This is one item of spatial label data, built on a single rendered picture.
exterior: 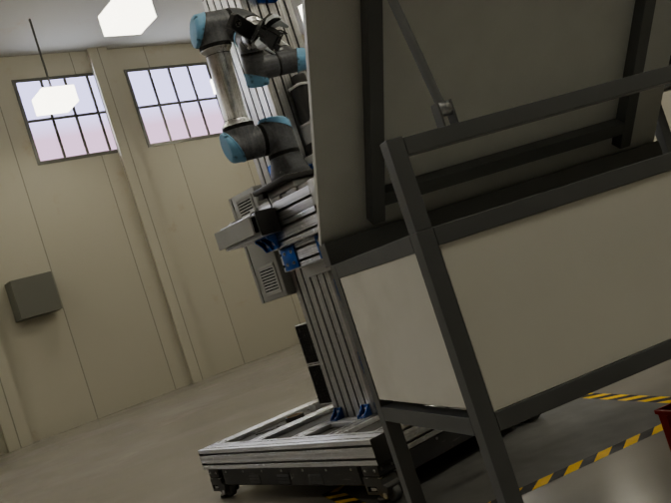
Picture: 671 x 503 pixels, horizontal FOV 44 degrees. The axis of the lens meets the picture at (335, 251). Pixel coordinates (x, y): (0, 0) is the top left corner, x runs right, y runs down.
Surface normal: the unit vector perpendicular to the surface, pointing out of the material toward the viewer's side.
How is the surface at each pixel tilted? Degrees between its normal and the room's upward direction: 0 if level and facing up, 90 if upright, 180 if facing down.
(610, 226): 90
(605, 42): 130
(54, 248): 90
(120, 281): 90
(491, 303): 90
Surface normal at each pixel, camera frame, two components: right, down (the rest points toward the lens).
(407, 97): 0.43, 0.51
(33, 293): 0.58, -0.22
